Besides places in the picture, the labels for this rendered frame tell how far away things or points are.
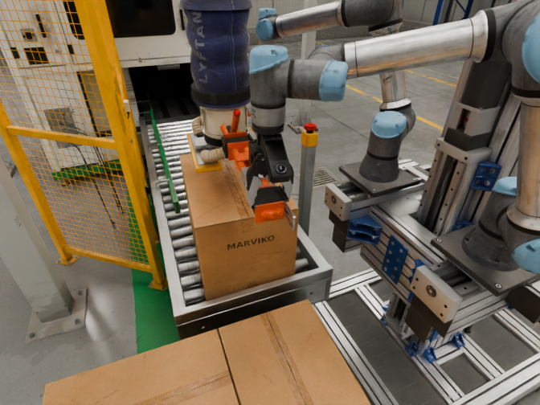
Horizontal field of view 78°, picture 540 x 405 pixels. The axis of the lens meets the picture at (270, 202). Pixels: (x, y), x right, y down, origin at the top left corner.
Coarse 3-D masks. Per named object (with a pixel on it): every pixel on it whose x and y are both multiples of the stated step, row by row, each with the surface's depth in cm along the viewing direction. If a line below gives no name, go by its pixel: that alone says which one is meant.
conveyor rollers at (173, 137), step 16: (160, 128) 298; (176, 128) 302; (176, 144) 273; (160, 160) 248; (176, 160) 252; (160, 176) 227; (176, 176) 229; (176, 192) 215; (176, 224) 186; (176, 240) 173; (192, 240) 174; (176, 256) 164; (192, 256) 166
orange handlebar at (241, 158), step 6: (222, 126) 123; (222, 132) 121; (234, 150) 106; (246, 150) 106; (234, 156) 104; (240, 156) 102; (246, 156) 102; (240, 162) 99; (246, 162) 104; (240, 168) 97; (264, 180) 91; (270, 210) 80; (276, 210) 80; (282, 210) 81; (264, 216) 80; (270, 216) 79; (276, 216) 80
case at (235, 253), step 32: (192, 160) 160; (224, 160) 160; (192, 192) 137; (224, 192) 137; (192, 224) 140; (224, 224) 121; (256, 224) 126; (288, 224) 131; (224, 256) 130; (256, 256) 135; (288, 256) 141; (224, 288) 140
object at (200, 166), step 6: (192, 138) 141; (192, 144) 138; (192, 150) 133; (198, 150) 132; (210, 150) 132; (192, 156) 129; (198, 156) 128; (198, 162) 124; (204, 162) 124; (210, 162) 124; (216, 162) 124; (198, 168) 121; (204, 168) 122; (210, 168) 122; (216, 168) 123; (222, 168) 124
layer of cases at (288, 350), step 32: (256, 320) 134; (288, 320) 134; (320, 320) 134; (160, 352) 123; (192, 352) 123; (224, 352) 125; (256, 352) 123; (288, 352) 123; (320, 352) 123; (64, 384) 113; (96, 384) 113; (128, 384) 113; (160, 384) 113; (192, 384) 113; (224, 384) 113; (256, 384) 113; (288, 384) 113; (320, 384) 113; (352, 384) 113
